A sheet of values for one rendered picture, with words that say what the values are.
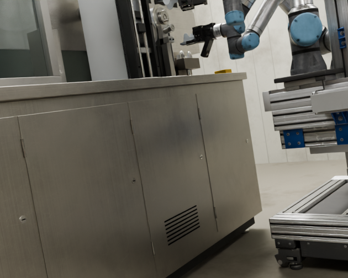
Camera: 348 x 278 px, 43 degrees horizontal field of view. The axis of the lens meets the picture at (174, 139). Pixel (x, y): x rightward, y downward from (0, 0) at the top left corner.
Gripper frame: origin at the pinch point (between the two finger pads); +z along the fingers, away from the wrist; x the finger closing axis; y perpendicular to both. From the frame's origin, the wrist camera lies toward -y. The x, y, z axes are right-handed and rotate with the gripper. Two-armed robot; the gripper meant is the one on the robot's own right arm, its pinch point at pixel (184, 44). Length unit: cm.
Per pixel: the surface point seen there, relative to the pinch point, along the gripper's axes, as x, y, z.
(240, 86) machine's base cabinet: -20.1, -27.1, -18.5
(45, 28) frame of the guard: 105, 2, -15
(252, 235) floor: -9, -109, -17
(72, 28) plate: 40, 17, 40
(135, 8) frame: 39.5, 16.4, -2.2
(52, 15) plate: 51, 24, 40
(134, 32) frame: 45.2, 5.0, -3.6
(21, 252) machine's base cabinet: 133, -63, -19
